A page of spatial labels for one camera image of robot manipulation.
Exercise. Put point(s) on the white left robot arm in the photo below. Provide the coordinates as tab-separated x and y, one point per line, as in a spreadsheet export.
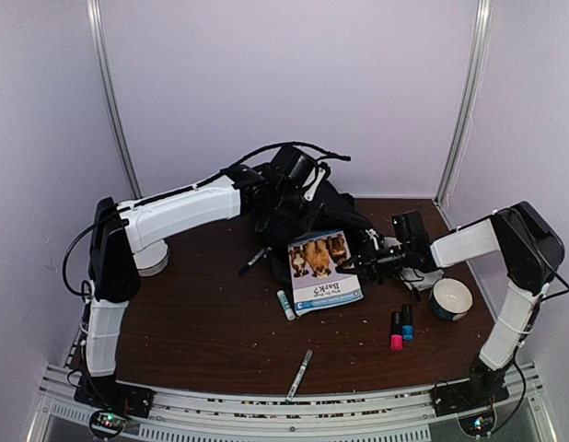
128	241

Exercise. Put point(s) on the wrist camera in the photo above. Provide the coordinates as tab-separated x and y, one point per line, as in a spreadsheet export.
410	230
291	167

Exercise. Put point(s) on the black student backpack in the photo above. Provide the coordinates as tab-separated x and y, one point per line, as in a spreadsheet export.
338	213

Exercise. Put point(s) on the right aluminium corner post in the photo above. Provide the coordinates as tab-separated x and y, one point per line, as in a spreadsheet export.
472	84

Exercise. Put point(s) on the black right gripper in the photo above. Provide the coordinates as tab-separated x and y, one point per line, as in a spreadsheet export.
368	265

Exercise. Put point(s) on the blue dog picture book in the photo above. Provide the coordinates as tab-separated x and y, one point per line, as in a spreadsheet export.
316	283

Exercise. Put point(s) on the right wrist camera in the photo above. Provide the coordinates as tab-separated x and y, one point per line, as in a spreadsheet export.
410	230

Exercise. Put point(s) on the pink capped black highlighter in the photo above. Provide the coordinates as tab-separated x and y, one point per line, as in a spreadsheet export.
396	338

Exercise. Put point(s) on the blue capped black highlighter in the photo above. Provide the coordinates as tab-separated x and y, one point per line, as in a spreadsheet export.
407	329

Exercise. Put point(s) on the white plastic pouch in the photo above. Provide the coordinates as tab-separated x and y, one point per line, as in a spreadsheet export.
418	281

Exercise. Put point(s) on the left aluminium corner post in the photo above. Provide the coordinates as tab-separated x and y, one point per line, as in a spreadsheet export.
96	26

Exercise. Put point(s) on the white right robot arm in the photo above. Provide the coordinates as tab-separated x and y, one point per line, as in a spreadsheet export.
531	252

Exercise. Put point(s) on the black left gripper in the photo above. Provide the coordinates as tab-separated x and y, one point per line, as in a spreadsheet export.
307	222

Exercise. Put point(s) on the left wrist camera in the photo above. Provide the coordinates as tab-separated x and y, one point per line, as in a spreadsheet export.
291	167

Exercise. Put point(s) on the thin green white pen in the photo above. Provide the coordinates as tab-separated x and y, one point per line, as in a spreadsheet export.
298	377

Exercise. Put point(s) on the blue white ceramic bowl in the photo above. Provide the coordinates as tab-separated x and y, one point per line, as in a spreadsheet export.
450	299

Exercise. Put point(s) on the small black pen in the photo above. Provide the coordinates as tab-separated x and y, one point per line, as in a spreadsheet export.
262	253

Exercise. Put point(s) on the aluminium corner post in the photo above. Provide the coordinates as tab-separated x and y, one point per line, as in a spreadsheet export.
472	84
96	26

